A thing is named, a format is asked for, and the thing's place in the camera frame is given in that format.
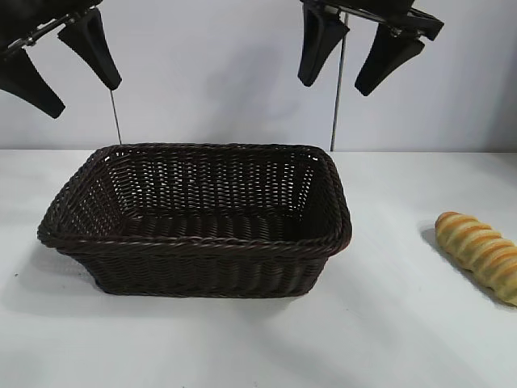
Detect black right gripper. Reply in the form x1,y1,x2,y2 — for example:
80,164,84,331
297,0,445,97

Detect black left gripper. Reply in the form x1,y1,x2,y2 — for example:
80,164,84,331
0,0,123,120

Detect long golden ridged bread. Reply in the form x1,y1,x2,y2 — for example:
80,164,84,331
435,211,517,307

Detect dark brown woven basket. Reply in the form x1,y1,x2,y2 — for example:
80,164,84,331
36,141,353,300

